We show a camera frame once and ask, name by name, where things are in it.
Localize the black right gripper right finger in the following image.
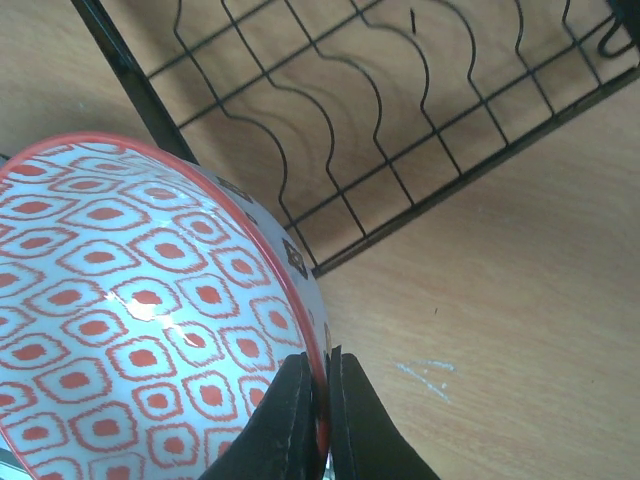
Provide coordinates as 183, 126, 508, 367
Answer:
329, 346, 439, 480

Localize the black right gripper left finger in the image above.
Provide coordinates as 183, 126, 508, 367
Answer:
200, 353, 316, 480

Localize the red dot patterned bowl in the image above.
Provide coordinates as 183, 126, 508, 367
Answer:
1, 132, 331, 479

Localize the black wire dish rack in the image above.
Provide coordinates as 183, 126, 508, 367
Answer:
75, 1, 639, 275

